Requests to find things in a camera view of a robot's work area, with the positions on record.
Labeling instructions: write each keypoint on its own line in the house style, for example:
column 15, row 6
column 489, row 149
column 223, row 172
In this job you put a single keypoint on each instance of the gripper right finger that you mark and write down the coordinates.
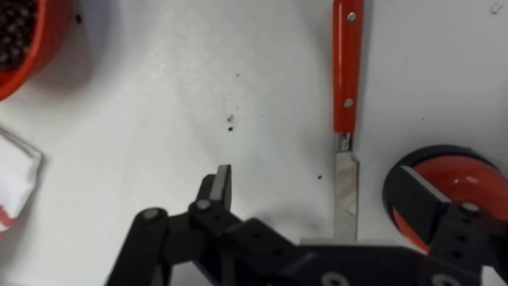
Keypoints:
column 460, row 234

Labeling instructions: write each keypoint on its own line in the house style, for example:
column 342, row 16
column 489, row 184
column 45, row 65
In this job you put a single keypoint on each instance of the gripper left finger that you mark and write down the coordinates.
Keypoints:
column 210, row 226

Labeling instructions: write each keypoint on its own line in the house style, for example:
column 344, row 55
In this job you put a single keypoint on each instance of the red and black bowl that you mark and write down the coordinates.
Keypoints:
column 468, row 178

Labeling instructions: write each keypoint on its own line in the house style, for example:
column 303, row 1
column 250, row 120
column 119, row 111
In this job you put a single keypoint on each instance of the white cloth with red stripe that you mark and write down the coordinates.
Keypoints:
column 16, row 178

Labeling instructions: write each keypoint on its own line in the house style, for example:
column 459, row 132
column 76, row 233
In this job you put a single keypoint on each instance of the heap of dark beans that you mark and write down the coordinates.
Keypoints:
column 14, row 31

